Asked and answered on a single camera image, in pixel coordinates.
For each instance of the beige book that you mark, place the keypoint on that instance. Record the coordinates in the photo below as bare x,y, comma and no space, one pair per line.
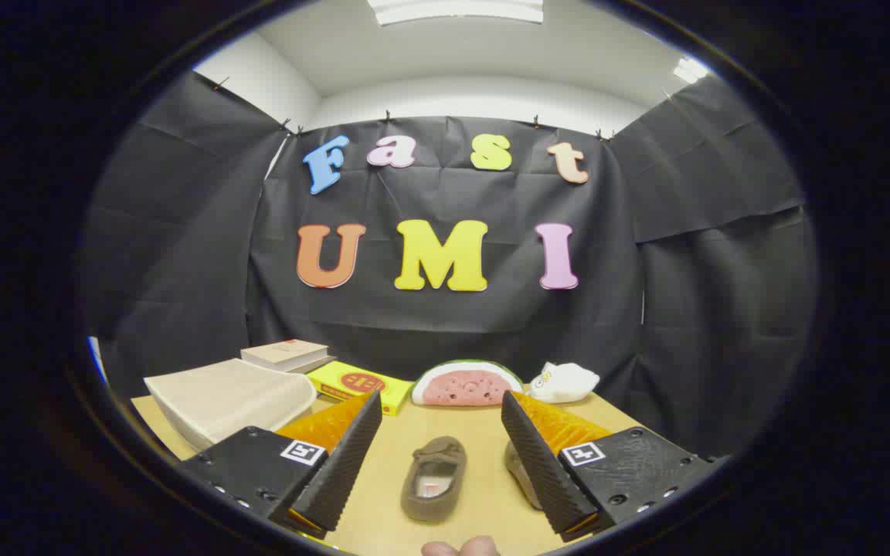
283,353

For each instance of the white plush toy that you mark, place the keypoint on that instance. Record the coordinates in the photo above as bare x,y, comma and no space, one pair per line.
565,382

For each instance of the yellow book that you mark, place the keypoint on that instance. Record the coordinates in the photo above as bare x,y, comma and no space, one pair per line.
337,382

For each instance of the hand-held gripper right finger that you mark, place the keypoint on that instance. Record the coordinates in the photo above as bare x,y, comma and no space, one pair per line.
541,471

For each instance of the small ceiling light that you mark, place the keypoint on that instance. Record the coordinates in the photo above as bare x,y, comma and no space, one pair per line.
691,69

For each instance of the brown fuzzy shoe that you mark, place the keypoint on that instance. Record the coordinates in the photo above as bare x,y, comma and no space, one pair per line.
433,455
518,472

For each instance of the watermelon slice plush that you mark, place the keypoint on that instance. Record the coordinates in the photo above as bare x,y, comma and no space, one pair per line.
464,386

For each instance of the beige fabric storage box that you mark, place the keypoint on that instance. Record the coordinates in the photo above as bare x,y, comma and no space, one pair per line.
229,398

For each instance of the long ceiling light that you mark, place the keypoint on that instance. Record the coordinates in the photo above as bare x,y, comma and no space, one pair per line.
456,9

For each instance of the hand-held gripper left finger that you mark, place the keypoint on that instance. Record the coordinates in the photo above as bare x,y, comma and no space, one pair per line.
337,471

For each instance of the grey book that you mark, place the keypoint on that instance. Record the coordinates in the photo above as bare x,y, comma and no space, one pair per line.
320,364

